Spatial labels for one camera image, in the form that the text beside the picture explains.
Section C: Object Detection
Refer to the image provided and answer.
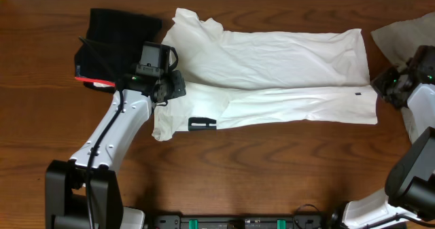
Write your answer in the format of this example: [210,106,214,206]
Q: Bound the white t-shirt black logo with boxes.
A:
[152,8,377,141]

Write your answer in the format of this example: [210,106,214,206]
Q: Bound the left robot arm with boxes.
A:
[45,70,186,228]

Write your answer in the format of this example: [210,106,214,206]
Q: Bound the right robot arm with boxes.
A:
[328,66,434,228]

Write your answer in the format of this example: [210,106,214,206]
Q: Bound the beige khaki shorts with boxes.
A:
[371,12,434,143]

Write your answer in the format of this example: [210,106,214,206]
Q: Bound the black folded garment red trim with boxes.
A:
[74,8,162,88]

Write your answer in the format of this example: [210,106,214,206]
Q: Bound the white folded garment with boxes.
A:
[92,82,114,88]

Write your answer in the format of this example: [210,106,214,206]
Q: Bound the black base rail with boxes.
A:
[144,213,334,229]

